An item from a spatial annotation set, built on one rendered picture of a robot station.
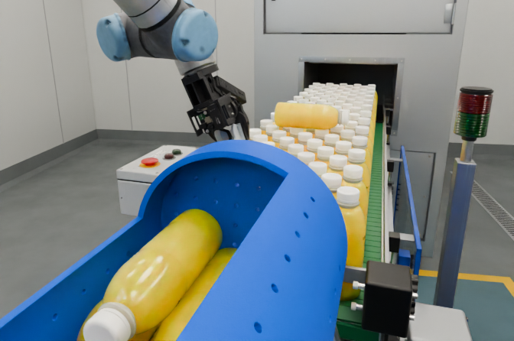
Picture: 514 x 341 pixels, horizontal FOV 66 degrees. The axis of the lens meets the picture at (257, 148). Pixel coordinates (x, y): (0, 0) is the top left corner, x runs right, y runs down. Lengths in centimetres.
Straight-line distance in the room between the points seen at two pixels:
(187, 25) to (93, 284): 35
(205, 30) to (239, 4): 419
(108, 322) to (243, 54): 448
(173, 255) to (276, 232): 14
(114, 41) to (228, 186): 30
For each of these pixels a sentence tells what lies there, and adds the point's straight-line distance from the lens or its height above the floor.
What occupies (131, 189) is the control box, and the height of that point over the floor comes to 106.
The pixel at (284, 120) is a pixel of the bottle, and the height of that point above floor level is 113.
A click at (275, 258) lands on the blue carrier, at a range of 33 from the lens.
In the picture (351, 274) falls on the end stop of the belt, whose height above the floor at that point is 97.
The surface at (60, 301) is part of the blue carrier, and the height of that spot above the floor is 110.
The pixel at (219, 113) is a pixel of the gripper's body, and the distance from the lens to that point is 74.
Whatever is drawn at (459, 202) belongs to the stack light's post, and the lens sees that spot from 100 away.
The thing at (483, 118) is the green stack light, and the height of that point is 120.
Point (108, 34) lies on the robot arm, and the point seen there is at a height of 137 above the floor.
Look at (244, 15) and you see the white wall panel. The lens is 477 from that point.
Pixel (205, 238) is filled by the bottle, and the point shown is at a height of 113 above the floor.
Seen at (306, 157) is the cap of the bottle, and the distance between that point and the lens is 89.
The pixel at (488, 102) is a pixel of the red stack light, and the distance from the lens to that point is 94.
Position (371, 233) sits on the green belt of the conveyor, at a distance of 103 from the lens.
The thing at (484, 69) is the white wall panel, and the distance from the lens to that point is 502.
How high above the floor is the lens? 137
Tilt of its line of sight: 16 degrees down
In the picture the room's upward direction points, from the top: straight up
